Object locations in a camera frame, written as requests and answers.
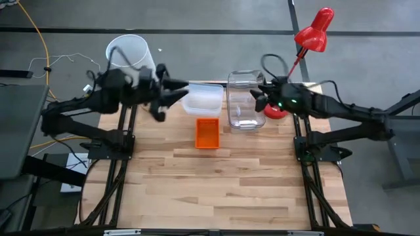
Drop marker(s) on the white translucent plastic basket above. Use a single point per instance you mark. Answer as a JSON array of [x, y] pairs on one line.
[[203, 98]]

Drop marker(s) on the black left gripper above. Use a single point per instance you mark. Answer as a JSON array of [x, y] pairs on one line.
[[154, 85]]

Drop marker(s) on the white translucent waste bin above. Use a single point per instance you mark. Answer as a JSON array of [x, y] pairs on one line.
[[131, 49]]

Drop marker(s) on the gray desk top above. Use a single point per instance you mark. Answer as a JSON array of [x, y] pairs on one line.
[[19, 131]]

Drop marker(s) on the red desk lamp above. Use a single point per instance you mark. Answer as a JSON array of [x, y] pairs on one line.
[[315, 32]]

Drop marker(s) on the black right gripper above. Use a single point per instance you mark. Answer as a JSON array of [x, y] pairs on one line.
[[282, 95]]

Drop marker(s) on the clear plastic bin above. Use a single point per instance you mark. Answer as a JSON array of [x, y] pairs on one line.
[[246, 98]]

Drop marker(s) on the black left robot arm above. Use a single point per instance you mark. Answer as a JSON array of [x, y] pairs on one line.
[[82, 108]]

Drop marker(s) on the gray desk leg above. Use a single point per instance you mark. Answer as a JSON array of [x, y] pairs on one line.
[[403, 141]]

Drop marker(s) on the black power strip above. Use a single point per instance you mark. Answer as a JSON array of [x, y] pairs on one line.
[[14, 73]]

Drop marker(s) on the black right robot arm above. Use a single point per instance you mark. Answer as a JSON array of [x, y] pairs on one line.
[[344, 111]]

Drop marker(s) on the black frame bar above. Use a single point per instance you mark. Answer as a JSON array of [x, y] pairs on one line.
[[210, 232]]

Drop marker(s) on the orange plastic basket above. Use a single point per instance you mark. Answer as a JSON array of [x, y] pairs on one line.
[[207, 133]]

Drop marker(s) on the white power box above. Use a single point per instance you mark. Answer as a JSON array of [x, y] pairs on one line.
[[75, 173]]

